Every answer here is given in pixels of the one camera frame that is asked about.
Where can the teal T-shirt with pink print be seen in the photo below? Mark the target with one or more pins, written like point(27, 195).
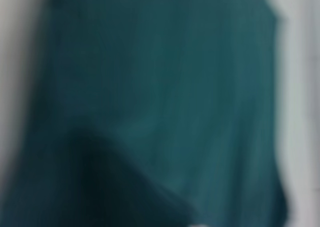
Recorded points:
point(175, 87)

